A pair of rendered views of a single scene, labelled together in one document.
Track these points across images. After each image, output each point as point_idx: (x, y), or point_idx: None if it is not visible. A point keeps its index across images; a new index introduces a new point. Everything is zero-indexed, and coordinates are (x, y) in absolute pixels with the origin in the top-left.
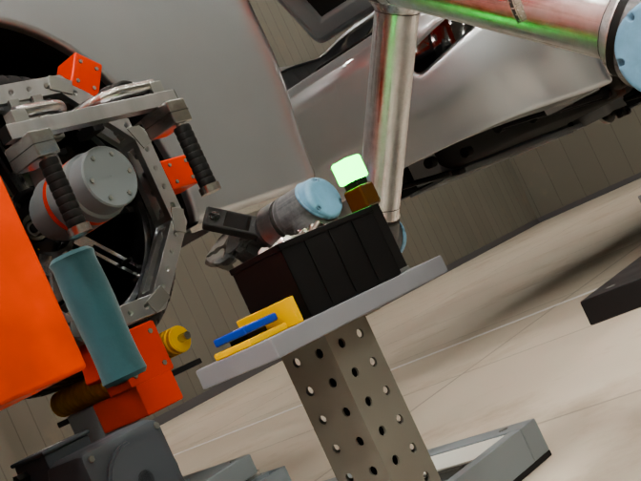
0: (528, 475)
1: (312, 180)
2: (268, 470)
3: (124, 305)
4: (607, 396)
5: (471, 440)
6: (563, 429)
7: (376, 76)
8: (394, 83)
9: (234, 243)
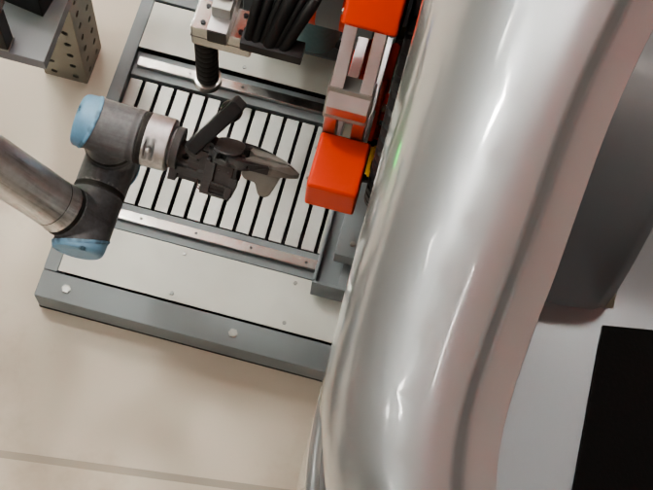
0: None
1: (80, 104)
2: (336, 287)
3: (349, 71)
4: (5, 477)
5: (103, 295)
6: (44, 391)
7: None
8: None
9: (228, 141)
